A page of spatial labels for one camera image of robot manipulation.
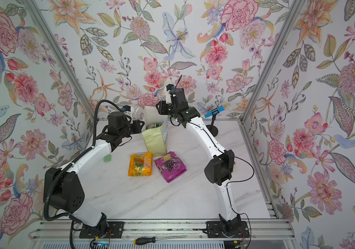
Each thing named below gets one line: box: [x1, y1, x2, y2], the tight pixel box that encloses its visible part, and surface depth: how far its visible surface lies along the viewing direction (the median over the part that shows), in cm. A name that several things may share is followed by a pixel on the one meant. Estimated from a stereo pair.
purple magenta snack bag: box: [153, 151, 187, 184], surface depth 92 cm
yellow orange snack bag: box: [127, 151, 154, 177], surface depth 92 cm
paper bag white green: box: [141, 116, 170, 157], surface depth 88 cm
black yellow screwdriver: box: [133, 234, 188, 246], surface depth 72 cm
